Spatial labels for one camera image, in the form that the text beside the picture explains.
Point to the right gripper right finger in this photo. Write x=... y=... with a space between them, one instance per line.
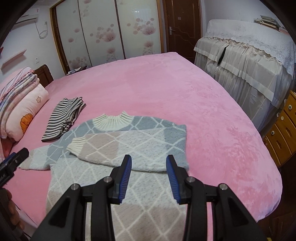
x=231 y=219

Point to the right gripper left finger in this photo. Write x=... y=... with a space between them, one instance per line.
x=67 y=219

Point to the folded pastel quilt stack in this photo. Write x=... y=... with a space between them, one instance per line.
x=22 y=80

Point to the black white striped garment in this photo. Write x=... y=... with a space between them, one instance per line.
x=62 y=118

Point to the person left hand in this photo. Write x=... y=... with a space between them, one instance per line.
x=13 y=214

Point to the floral sliding wardrobe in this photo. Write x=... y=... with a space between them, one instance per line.
x=91 y=33

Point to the wooden drawer cabinet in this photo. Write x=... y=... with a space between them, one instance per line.
x=280 y=140

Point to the dark brown wooden door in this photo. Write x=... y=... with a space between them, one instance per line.
x=183 y=25

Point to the beige cloth covered furniture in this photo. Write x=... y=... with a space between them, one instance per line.
x=253 y=63

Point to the pink plush bed blanket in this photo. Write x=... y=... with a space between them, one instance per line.
x=222 y=144

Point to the white wall air conditioner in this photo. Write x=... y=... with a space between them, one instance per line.
x=29 y=16

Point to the pink cartoon pillow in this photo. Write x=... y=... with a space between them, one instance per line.
x=23 y=113

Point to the pink wall shelf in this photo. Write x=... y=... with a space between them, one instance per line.
x=13 y=58

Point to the dark wooden headboard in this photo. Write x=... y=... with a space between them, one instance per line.
x=44 y=75

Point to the grey diamond pattern sweater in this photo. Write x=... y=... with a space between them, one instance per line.
x=90 y=151

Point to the books stack on cover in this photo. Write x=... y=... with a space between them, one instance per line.
x=271 y=23

